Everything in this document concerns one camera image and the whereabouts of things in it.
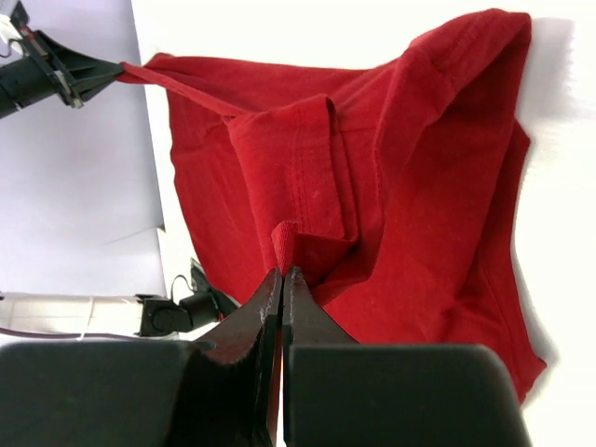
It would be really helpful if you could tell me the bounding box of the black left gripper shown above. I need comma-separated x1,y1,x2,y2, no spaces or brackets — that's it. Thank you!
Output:
1,27,124,118

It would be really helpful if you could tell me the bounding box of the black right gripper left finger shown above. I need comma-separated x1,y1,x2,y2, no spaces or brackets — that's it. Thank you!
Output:
1,270,282,446

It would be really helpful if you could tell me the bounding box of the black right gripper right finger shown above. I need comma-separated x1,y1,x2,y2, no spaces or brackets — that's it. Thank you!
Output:
282,267,531,446

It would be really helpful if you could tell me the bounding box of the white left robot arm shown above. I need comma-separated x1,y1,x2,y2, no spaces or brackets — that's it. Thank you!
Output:
1,25,239,340

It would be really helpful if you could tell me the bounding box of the dark red t-shirt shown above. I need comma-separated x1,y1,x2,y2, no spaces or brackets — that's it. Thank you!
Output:
121,9,546,400

